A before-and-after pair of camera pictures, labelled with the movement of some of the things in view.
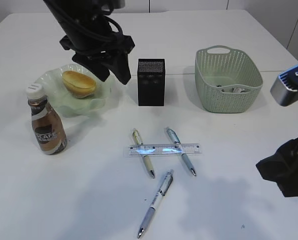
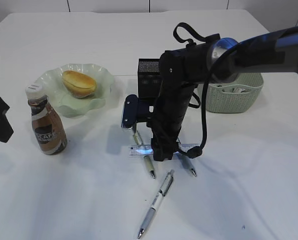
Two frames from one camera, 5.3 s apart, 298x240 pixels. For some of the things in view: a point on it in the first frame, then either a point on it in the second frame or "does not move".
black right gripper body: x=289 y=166 → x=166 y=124
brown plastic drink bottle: x=48 y=130 does not move
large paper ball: x=238 y=89 does not move
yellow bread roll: x=80 y=85 does not move
